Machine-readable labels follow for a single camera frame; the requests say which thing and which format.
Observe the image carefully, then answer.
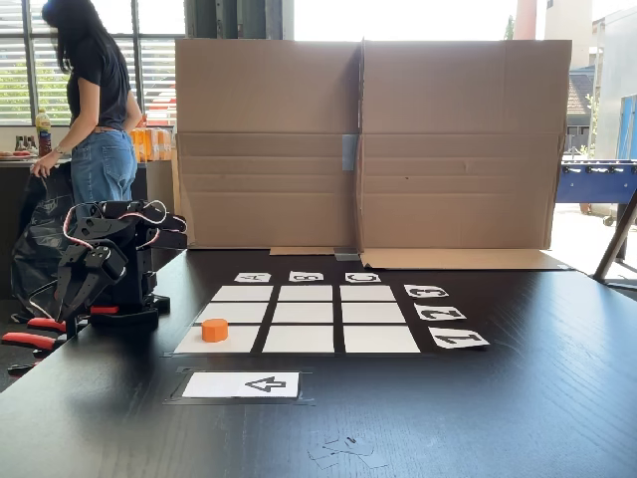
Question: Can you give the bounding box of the round orange token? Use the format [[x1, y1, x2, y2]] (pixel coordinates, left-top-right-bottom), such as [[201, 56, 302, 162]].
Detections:
[[201, 318, 230, 344]]

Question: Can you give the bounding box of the white nine-square grid sheet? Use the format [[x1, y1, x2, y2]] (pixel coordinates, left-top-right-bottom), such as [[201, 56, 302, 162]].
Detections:
[[172, 284, 423, 356]]

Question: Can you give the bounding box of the black garbage bag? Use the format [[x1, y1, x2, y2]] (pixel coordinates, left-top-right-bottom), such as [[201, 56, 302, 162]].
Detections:
[[9, 161, 77, 324]]

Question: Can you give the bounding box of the red black bar clamp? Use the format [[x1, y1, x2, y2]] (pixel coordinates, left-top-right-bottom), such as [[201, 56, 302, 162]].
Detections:
[[0, 303, 121, 375]]

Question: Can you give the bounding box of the orange carton pack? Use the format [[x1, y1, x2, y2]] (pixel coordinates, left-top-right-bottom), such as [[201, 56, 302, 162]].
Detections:
[[129, 126, 153, 163], [151, 126, 176, 162]]

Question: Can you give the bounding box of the yellow red drink bottle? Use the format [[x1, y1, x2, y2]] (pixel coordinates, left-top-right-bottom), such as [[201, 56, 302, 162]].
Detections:
[[34, 108, 55, 158]]

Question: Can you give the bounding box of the person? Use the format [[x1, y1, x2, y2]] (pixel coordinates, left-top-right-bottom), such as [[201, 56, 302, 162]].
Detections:
[[30, 0, 145, 206]]

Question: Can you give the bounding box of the white arrow paper sheet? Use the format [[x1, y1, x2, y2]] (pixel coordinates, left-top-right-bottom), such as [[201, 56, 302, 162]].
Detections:
[[181, 371, 301, 399]]

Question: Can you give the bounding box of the window with blinds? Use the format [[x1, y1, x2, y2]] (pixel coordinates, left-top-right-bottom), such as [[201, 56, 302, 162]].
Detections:
[[0, 0, 186, 126]]

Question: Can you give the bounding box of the brown cardboard panel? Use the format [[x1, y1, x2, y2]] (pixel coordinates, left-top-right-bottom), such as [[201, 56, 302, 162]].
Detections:
[[358, 38, 573, 272], [173, 38, 363, 257]]

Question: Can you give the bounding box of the paper label number 3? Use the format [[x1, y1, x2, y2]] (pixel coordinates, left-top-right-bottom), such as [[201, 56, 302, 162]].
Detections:
[[403, 284, 450, 299]]

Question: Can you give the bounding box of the paper label number 2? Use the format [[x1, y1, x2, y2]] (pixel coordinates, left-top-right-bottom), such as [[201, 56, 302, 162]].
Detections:
[[413, 305, 468, 323]]

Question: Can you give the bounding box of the blue foosball table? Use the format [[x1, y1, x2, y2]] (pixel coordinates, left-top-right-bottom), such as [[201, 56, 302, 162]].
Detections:
[[555, 157, 637, 228]]

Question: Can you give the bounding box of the slanted wooden leg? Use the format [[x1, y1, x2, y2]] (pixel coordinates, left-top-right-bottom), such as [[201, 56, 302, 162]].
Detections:
[[592, 191, 637, 290]]

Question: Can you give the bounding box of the red white servo cable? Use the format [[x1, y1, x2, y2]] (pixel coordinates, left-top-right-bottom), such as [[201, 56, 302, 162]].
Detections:
[[63, 199, 188, 252]]

